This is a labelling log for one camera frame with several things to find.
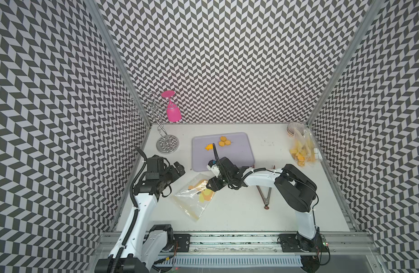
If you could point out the pink plastic wine glass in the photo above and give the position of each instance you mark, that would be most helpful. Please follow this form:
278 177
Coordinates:
172 110

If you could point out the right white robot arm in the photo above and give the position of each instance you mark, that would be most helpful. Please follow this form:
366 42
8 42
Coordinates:
295 187

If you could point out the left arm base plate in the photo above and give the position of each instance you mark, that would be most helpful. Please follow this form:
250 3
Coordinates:
182 242

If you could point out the clear bag with cookies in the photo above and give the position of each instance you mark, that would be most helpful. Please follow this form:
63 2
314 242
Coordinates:
194 197

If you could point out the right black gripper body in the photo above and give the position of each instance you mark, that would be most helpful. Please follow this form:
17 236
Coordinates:
218 183

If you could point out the red metal tongs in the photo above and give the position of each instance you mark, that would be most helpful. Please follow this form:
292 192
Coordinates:
264 198

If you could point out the aluminium mounting rail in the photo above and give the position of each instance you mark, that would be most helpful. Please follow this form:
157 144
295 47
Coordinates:
268 243

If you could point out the small pink stacked bowls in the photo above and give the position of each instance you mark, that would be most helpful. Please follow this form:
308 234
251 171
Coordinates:
296 128

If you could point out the clear resealable bag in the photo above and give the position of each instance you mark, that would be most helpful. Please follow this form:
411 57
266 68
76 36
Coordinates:
302 150
315 154

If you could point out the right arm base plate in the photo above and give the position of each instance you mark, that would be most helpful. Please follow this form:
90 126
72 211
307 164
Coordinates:
298 244

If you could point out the lavender plastic tray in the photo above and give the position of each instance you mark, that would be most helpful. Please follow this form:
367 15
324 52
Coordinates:
239 152

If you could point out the metal wire glass rack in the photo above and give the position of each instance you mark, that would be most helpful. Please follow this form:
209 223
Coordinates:
167 143

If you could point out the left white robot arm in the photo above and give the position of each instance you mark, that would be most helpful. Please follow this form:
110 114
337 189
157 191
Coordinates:
138 246

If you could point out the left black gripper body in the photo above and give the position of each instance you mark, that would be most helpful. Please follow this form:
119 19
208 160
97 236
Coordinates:
171 175

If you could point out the yellow fish shaped cookie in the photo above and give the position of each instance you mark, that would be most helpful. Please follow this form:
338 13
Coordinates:
209 147

